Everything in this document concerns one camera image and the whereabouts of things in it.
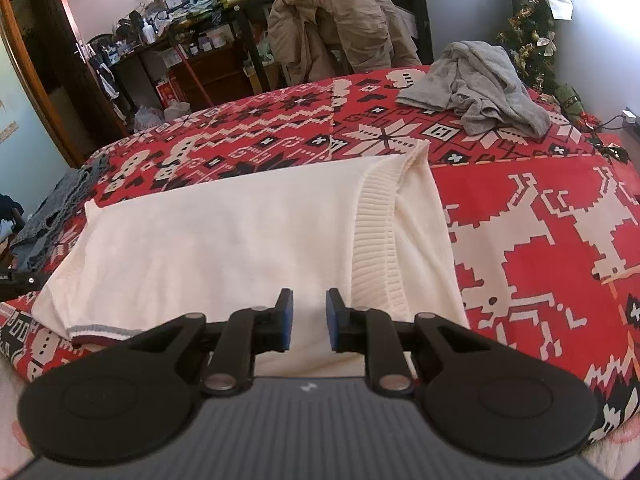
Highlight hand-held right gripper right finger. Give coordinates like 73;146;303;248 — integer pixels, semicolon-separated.
325;287;501;393

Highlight cream knit striped vest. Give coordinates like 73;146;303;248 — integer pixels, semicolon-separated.
31;140;471;378

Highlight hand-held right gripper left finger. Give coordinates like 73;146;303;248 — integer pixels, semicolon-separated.
120;287;295;395

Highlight beige puffer jacket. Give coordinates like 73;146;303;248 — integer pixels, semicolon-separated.
267;0;423;86

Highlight grey shirt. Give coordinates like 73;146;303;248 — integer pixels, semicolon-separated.
395;40;551;138

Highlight red patterned blanket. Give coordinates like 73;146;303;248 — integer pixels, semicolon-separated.
0;62;640;446

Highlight green wrapped gift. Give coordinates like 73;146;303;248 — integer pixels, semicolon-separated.
552;84;586;117

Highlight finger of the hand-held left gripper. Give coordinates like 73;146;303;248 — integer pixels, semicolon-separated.
0;271;45;298

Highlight dark wooden drawer cabinet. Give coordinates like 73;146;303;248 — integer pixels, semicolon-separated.
167;45;256;106

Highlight yellow paper bag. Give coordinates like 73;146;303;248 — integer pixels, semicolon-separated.
247;67;271;93

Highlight small christmas tree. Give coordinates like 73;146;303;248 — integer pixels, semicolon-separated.
495;0;563;96

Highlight cluttered shelf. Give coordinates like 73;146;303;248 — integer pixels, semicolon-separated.
87;0;241;66

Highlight wooden door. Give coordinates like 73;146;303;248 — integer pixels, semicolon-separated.
0;0;131;168

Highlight blue jeans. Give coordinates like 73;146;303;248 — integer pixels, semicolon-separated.
10;152;111;271

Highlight grey refrigerator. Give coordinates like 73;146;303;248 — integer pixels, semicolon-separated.
417;0;516;66

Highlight navy cloth bundle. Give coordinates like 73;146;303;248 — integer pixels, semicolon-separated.
0;192;26;246

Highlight red broom handle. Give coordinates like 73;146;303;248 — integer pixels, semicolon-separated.
172;45;213;106

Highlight red flat box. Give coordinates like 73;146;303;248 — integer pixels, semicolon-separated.
155;80;186;106

